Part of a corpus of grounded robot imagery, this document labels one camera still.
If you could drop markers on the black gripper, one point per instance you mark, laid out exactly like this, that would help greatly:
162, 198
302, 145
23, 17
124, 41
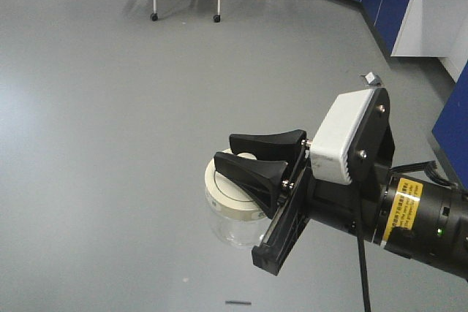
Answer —
354, 209

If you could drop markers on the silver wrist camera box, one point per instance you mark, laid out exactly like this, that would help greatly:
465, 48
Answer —
331, 143

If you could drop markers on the glass jar with white lid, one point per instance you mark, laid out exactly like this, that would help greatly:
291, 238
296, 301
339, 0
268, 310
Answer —
234, 217

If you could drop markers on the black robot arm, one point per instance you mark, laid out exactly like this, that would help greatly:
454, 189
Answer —
406, 216

